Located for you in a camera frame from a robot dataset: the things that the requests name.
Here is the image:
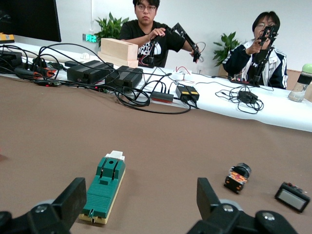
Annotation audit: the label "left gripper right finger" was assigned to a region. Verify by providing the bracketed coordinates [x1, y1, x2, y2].
[186, 177, 299, 234]

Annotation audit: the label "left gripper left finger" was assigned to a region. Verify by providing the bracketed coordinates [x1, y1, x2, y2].
[0, 177, 88, 234]

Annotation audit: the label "green load switch white lever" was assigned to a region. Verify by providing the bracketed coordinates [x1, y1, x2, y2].
[78, 150, 126, 224]

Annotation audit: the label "black button orange block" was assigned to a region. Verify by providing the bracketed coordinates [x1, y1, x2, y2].
[223, 162, 252, 195]

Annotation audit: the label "black rectangular indicator light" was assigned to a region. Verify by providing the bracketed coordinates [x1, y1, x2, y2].
[274, 181, 311, 214]

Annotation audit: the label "black adapter yellow label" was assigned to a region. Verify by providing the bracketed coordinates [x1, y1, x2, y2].
[186, 85, 200, 102]
[175, 85, 190, 102]

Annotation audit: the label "black power adapter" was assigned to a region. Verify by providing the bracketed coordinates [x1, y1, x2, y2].
[237, 90, 259, 103]

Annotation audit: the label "black USB hub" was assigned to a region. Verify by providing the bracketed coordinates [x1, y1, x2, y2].
[150, 91, 175, 103]

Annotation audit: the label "black finned power box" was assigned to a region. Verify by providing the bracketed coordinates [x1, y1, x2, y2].
[104, 65, 144, 89]
[66, 60, 115, 85]

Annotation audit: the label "orange black screwdriver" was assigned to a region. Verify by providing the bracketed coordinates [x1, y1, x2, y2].
[14, 66, 57, 79]

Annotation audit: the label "thin black rod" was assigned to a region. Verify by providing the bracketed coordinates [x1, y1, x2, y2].
[135, 66, 159, 100]

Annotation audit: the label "plain wooden block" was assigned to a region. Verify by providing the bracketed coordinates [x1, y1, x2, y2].
[304, 82, 312, 103]

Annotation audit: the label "clear bottle green cap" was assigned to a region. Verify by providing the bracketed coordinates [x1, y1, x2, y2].
[288, 63, 312, 103]

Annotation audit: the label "green potted plant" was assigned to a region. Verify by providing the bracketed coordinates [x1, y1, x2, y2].
[94, 12, 130, 47]
[213, 31, 247, 67]

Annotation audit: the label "black box device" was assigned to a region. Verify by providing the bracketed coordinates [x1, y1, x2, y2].
[0, 50, 23, 68]

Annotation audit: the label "person in navy striped jacket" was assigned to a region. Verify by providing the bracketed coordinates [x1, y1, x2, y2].
[223, 11, 289, 90]

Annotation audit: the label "wooden block with slot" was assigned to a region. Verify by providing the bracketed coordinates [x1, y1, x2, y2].
[97, 38, 139, 69]

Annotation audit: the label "green exit sign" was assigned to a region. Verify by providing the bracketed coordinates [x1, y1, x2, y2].
[82, 33, 98, 43]

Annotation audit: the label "person in black T-shirt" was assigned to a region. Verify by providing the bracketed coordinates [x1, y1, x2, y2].
[118, 0, 195, 68]

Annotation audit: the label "black monitor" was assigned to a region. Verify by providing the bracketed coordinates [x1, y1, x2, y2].
[0, 0, 62, 43]

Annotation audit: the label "black looped cable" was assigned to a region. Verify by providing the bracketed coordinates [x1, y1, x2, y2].
[114, 82, 199, 115]

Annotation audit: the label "thin black cable bundle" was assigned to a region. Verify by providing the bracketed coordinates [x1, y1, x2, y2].
[215, 84, 265, 115]

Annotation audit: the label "white box red wires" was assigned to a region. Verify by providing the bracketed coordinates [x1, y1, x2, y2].
[170, 66, 194, 81]

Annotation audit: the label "green handled screwdriver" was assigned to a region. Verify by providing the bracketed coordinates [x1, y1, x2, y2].
[46, 61, 74, 71]

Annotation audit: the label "black cable tangle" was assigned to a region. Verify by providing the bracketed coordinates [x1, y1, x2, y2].
[0, 42, 117, 86]

